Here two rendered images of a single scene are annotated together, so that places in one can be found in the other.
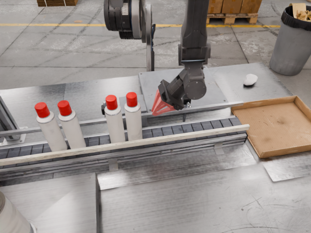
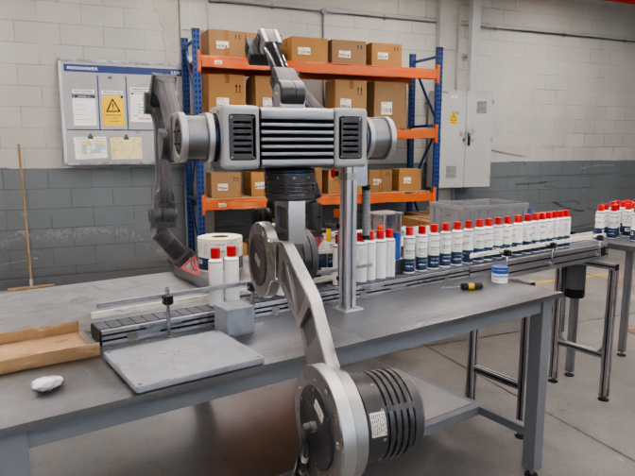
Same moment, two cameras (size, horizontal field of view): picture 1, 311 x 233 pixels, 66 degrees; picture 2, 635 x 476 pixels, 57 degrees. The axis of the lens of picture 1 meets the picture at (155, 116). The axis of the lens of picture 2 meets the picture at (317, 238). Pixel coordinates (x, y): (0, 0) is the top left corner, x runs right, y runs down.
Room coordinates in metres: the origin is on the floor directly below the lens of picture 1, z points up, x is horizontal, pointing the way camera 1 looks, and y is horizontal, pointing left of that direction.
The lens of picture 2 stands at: (2.50, -0.41, 1.43)
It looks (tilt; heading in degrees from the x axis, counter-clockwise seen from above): 9 degrees down; 156
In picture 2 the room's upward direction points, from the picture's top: straight up
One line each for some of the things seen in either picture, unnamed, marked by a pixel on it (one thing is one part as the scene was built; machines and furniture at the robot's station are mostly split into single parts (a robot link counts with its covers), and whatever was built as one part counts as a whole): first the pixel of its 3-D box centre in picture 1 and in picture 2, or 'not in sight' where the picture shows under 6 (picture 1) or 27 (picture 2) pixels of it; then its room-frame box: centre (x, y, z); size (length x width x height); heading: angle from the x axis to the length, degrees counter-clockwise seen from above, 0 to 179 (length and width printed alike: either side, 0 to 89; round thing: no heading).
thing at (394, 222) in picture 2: not in sight; (383, 242); (0.32, 0.88, 1.01); 0.14 x 0.13 x 0.26; 101
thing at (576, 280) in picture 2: not in sight; (573, 268); (0.01, 2.37, 0.71); 0.15 x 0.12 x 0.34; 11
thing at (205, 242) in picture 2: not in sight; (220, 251); (-0.06, 0.25, 0.95); 0.20 x 0.20 x 0.14
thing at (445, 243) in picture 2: not in sight; (445, 245); (0.35, 1.18, 0.98); 0.05 x 0.05 x 0.20
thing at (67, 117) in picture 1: (71, 127); not in sight; (0.52, 0.27, 0.98); 0.05 x 0.05 x 0.20
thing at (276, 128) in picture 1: (280, 123); (35, 346); (0.67, -0.50, 0.85); 0.30 x 0.26 x 0.04; 101
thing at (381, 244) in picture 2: not in sight; (380, 254); (0.43, 0.80, 0.98); 0.05 x 0.05 x 0.20
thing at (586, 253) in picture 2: not in sight; (533, 327); (0.23, 1.87, 0.47); 1.17 x 0.38 x 0.94; 101
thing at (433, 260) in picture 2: not in sight; (433, 246); (0.37, 1.11, 0.98); 0.05 x 0.05 x 0.20
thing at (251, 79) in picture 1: (250, 79); (47, 382); (0.97, -0.46, 0.85); 0.08 x 0.07 x 0.04; 108
